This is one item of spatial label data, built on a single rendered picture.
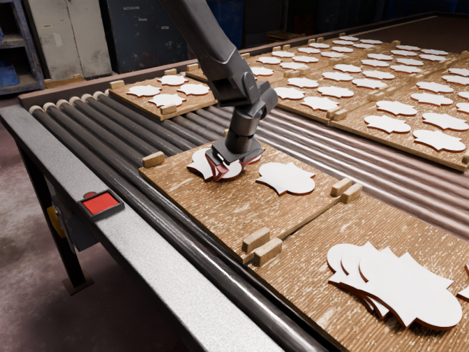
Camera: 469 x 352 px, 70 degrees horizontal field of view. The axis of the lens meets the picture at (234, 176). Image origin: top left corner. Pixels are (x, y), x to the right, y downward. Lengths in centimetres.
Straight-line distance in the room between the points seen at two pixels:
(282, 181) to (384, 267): 31
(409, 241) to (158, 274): 47
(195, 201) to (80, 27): 445
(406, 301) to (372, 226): 20
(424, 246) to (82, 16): 478
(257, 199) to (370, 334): 35
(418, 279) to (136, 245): 50
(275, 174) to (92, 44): 448
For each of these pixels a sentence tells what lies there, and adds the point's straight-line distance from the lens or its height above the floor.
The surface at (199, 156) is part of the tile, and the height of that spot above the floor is 96.
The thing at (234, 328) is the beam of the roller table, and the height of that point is 91.
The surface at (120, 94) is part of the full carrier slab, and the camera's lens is 146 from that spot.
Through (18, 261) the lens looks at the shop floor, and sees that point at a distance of 223.
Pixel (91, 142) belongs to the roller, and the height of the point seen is 92.
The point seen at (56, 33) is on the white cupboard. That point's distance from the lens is 501.
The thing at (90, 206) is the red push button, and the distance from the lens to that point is 80.
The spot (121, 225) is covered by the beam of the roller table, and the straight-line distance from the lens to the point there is 74.
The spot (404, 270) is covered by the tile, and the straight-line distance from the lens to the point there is 61.
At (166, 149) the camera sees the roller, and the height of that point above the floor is 91.
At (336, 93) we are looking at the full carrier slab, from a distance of 143.
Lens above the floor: 138
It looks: 32 degrees down
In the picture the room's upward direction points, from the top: straight up
